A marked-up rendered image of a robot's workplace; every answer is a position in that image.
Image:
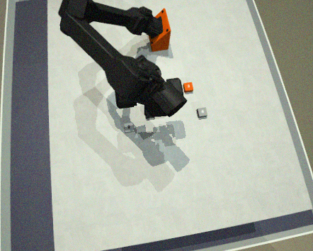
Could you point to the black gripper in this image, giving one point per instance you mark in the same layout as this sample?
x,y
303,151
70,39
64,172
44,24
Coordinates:
x,y
124,103

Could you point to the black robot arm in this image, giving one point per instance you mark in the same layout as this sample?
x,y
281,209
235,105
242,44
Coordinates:
x,y
126,75

